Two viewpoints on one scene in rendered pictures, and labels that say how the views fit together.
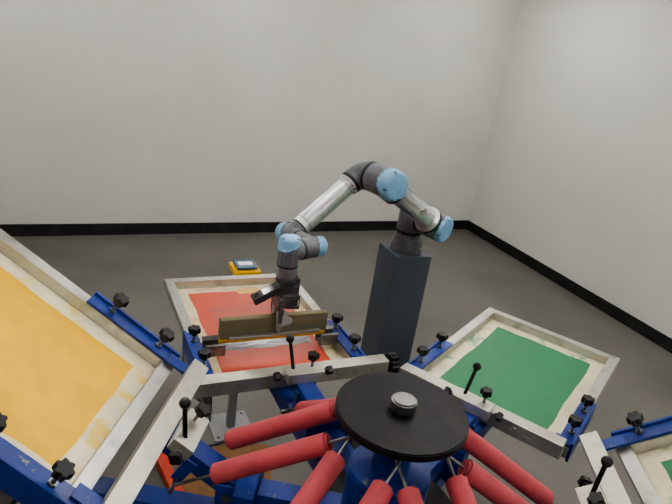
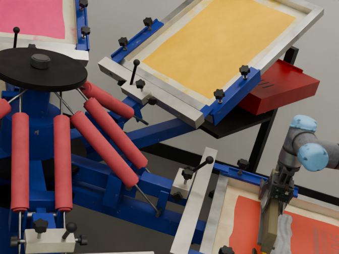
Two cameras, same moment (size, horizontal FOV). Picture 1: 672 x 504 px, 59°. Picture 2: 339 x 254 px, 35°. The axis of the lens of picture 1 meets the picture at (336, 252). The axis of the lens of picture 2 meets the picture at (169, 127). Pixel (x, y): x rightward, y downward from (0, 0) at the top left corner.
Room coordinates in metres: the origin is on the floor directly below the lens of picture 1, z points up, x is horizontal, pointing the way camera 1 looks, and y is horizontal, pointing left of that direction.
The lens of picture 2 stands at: (2.42, -1.31, 2.02)
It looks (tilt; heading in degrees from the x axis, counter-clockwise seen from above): 26 degrees down; 123
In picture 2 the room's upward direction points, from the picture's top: 14 degrees clockwise
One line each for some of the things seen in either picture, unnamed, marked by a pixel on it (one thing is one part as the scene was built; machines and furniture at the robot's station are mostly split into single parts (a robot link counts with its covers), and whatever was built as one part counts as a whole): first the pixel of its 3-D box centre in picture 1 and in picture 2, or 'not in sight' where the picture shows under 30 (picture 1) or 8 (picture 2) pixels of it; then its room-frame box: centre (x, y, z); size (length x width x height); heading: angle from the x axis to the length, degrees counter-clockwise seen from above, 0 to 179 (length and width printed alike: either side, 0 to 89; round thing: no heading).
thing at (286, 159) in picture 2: (286, 271); (292, 156); (1.93, 0.16, 1.28); 0.08 x 0.08 x 0.05
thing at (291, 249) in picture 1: (289, 251); (300, 135); (1.93, 0.16, 1.36); 0.09 x 0.08 x 0.11; 134
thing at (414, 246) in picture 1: (407, 239); not in sight; (2.56, -0.31, 1.25); 0.15 x 0.15 x 0.10
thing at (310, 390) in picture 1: (308, 394); (164, 188); (1.60, 0.02, 1.02); 0.17 x 0.06 x 0.05; 27
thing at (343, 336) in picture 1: (343, 344); not in sight; (2.01, -0.08, 0.98); 0.30 x 0.05 x 0.07; 27
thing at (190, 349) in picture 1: (198, 360); (257, 186); (1.76, 0.41, 0.98); 0.30 x 0.05 x 0.07; 27
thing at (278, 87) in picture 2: not in sight; (254, 78); (1.23, 1.21, 1.06); 0.61 x 0.46 x 0.12; 87
